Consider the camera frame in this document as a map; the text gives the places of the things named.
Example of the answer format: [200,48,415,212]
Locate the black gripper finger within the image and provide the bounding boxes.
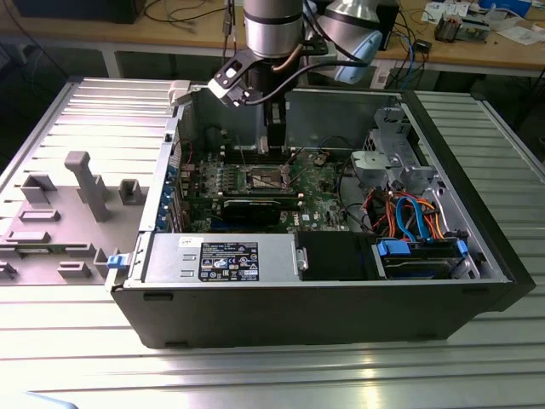
[266,101,289,148]

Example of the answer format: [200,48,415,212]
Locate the RAM slot with white clips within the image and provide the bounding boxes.
[220,153,298,162]
[219,144,298,153]

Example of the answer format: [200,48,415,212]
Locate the CPU socket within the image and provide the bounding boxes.
[241,164,292,192]

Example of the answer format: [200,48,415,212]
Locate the metal CPU cooler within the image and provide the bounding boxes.
[433,11,464,43]

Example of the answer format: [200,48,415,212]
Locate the green motherboard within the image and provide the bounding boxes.
[169,144,357,234]

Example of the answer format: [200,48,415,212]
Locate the black green graphics card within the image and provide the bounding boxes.
[221,198,282,227]

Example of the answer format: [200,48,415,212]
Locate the silver metal drive cage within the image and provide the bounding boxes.
[349,106,446,201]

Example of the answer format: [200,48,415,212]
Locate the black desktop device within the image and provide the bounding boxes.
[376,0,401,52]

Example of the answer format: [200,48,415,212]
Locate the wooden desk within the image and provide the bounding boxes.
[0,0,545,82]

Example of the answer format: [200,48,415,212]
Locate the grey power supply unit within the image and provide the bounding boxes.
[142,233,299,285]

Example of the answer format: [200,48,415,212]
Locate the printed leaflets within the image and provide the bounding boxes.
[421,0,452,25]

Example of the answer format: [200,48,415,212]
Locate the black open PC case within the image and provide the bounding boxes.
[104,80,536,350]

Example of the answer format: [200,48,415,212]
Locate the hard disk in blue carrier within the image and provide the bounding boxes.
[374,238,469,280]

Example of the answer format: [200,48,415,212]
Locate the black computer box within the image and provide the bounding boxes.
[12,0,144,26]

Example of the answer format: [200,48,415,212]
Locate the grey electronic module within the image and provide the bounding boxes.
[457,16,491,43]

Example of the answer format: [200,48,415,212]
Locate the grey parts rack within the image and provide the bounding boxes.
[0,151,148,286]

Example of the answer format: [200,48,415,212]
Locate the white paper sheets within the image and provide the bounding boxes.
[496,23,545,47]

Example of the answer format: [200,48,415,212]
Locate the black camera cable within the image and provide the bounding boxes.
[238,42,374,107]

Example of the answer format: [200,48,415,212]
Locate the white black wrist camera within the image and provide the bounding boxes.
[207,57,255,110]

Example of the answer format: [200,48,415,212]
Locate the blue wire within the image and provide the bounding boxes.
[394,193,433,245]

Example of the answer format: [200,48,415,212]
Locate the orange wire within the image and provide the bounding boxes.
[410,191,449,240]

